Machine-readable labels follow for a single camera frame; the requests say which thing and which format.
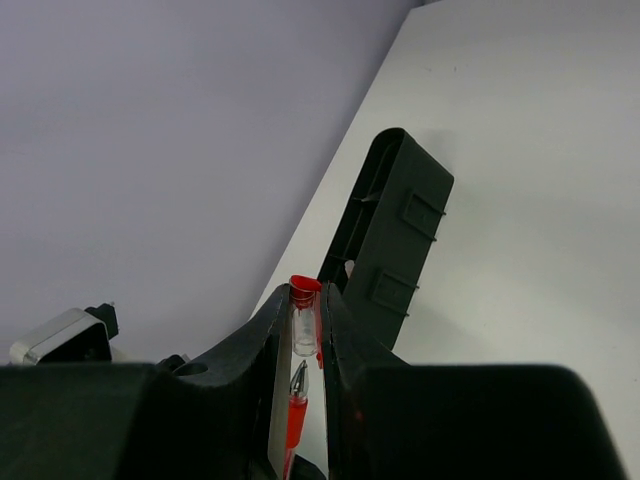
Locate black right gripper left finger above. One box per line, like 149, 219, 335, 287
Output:
1, 285, 290, 479

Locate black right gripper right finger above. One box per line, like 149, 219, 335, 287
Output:
319, 284, 626, 479

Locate black stationery container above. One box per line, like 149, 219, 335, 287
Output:
318, 128, 454, 348

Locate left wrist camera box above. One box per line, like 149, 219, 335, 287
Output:
9, 303, 119, 366

